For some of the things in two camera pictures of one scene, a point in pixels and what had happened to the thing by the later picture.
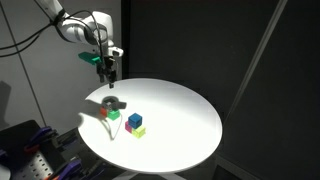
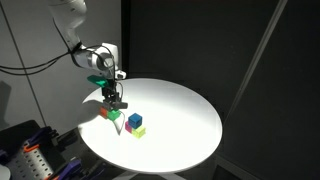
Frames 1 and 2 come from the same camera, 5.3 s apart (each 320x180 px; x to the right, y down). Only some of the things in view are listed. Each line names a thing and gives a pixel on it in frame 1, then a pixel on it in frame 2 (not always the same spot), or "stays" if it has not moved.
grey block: x=111 y=103 stays
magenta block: x=128 y=128 stays
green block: x=114 y=114 stays
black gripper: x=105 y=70 → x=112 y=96
